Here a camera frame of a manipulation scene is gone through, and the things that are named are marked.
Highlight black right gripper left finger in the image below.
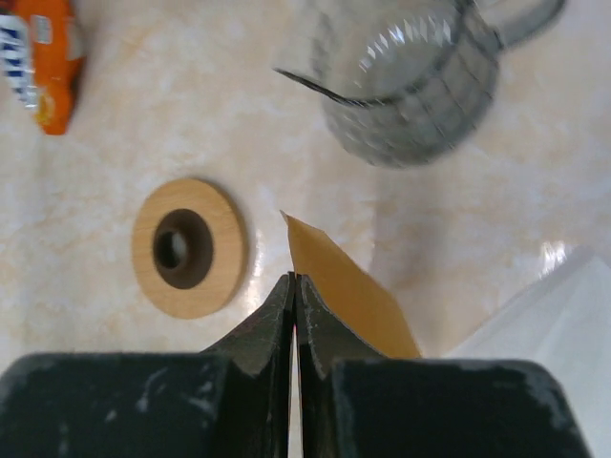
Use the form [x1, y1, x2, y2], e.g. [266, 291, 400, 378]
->
[1, 275, 292, 457]

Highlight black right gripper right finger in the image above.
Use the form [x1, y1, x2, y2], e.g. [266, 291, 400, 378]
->
[294, 276, 590, 457]

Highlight brown paper coffee filter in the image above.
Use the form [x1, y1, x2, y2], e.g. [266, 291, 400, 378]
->
[283, 213, 422, 359]

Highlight white paper sheet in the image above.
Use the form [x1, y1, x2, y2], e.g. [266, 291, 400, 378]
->
[448, 247, 610, 457]

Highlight grey ribbed glass mug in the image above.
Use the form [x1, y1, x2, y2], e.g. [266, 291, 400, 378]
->
[273, 0, 567, 169]

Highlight orange Fox's candy bag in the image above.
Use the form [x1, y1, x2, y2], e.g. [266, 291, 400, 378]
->
[1, 0, 85, 135]

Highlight small wooden dripper ring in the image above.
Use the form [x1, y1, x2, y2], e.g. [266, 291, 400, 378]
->
[131, 177, 250, 321]

